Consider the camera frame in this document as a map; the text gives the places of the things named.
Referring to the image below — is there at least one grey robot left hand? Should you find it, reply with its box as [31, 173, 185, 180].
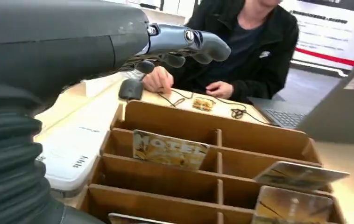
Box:
[0, 0, 232, 106]

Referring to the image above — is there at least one golden hotel card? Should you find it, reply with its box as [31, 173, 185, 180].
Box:
[133, 129, 210, 171]

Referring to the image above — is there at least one black computer mouse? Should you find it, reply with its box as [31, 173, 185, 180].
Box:
[118, 77, 144, 100]

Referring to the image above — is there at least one person's right hand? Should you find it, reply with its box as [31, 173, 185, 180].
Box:
[143, 65, 175, 94]

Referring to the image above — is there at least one person's hand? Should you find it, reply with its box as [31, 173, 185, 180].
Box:
[143, 65, 175, 94]
[205, 81, 234, 99]

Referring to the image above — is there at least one white card reader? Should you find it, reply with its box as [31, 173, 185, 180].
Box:
[36, 125, 110, 192]

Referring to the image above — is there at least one person's left hand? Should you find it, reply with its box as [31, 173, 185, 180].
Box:
[205, 81, 234, 99]

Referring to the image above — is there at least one wooden card box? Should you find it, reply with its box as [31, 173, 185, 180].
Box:
[76, 99, 348, 224]

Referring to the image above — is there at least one person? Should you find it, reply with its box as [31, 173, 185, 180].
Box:
[143, 0, 300, 104]

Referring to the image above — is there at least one grey laptop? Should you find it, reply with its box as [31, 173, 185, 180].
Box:
[248, 46, 354, 146]

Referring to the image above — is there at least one black mouse cable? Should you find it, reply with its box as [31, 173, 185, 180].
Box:
[156, 89, 195, 108]

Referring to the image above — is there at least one black laptop cable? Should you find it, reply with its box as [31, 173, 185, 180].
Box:
[215, 96, 276, 126]

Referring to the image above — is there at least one white wall banner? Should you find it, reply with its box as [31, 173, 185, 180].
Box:
[280, 0, 354, 78]

